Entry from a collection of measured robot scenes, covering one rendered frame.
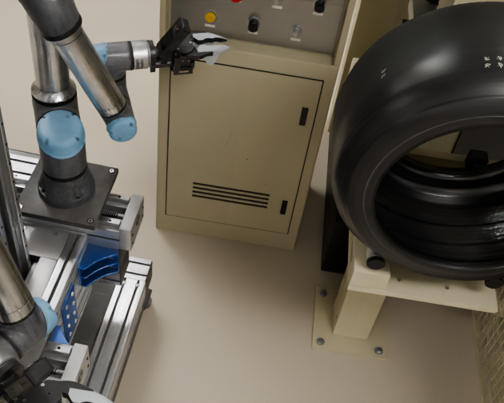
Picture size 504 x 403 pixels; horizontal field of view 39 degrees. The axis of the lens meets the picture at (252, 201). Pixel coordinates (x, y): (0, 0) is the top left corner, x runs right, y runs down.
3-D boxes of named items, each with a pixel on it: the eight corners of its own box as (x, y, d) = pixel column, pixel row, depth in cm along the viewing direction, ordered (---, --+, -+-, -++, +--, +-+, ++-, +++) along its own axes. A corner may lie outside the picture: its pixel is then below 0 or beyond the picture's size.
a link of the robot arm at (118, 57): (87, 64, 189) (85, 37, 183) (129, 60, 192) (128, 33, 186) (91, 82, 184) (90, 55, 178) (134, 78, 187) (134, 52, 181)
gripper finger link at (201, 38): (221, 45, 198) (189, 49, 195) (223, 29, 193) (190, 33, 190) (225, 53, 196) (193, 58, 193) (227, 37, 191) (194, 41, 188)
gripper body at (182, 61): (189, 53, 196) (145, 57, 193) (191, 29, 189) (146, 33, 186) (195, 73, 193) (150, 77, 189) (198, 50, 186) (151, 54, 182)
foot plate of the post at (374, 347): (315, 287, 272) (316, 284, 271) (385, 298, 272) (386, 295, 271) (311, 349, 254) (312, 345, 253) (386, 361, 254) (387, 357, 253)
